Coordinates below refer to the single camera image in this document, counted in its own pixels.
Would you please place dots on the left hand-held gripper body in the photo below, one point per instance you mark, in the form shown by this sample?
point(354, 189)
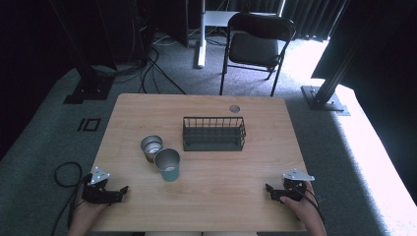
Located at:
point(98, 193)

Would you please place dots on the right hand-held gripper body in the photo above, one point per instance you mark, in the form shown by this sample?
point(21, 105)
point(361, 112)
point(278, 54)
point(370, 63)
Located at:
point(296, 188)

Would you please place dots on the teal metal cup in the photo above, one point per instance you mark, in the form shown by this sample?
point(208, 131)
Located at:
point(167, 165)

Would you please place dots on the silver metal cup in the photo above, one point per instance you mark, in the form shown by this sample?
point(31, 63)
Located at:
point(151, 146)

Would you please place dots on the person's right hand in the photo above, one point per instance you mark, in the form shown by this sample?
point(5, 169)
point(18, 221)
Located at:
point(303, 208)

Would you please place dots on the person's left hand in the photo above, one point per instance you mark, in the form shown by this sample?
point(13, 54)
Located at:
point(86, 211)

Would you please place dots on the wooden table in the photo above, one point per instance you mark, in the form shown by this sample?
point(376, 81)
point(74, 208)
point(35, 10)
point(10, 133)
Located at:
point(209, 190)

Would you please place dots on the grey round table grommet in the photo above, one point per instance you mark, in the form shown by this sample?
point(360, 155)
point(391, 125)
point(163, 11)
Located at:
point(234, 108)

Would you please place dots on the black metal stand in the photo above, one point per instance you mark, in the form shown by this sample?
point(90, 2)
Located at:
point(323, 98)
point(88, 87)

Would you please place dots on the black folding chair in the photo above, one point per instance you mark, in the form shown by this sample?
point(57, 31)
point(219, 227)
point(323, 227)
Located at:
point(254, 49)

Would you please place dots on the dark curtain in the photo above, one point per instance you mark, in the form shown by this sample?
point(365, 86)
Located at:
point(311, 18)

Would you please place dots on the white desk frame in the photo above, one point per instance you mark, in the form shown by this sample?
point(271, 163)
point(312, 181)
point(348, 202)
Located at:
point(203, 39)

